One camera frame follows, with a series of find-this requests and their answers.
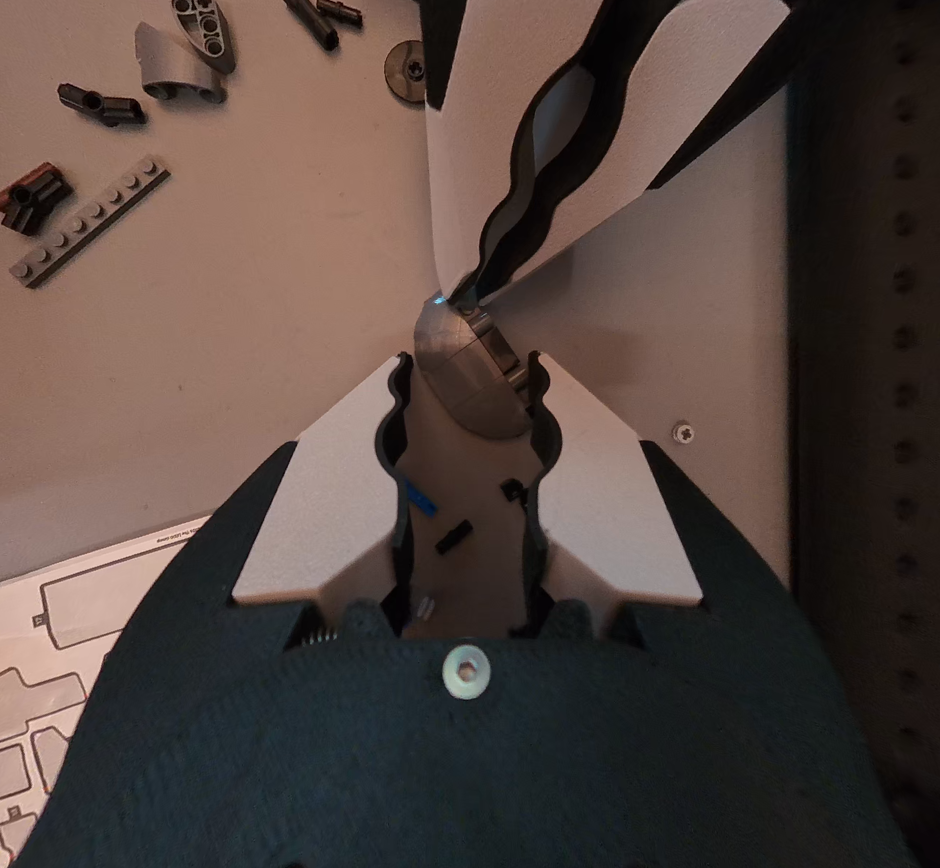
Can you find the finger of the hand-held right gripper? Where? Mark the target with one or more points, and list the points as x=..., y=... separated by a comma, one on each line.
x=499, y=38
x=697, y=75

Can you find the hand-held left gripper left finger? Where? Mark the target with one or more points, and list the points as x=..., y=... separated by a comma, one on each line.
x=316, y=515

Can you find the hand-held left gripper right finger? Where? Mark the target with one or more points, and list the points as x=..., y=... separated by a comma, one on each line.
x=617, y=515

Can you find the grey domed lego assembly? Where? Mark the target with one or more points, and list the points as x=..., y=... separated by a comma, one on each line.
x=455, y=368

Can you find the black round lego dish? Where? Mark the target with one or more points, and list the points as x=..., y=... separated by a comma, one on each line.
x=404, y=71

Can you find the lego sticker sheet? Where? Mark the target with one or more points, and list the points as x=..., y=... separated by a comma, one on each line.
x=73, y=603

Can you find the grey curved lego panel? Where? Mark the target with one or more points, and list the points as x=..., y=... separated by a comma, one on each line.
x=165, y=56

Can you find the long grey lego plate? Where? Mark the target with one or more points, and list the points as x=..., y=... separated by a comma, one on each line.
x=88, y=222

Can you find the blue technic pin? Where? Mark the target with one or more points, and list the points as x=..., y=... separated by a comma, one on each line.
x=420, y=499

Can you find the silver table screw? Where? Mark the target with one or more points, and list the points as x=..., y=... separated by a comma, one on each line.
x=684, y=432

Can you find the light grey technic pin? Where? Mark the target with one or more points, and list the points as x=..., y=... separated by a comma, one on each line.
x=426, y=607

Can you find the dark grey curved technic beam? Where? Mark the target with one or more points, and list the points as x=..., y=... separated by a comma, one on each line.
x=220, y=53

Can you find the black angled technic connector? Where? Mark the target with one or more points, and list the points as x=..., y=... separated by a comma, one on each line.
x=99, y=104

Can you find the black connector with brown pin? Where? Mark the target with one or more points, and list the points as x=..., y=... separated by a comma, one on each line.
x=33, y=200

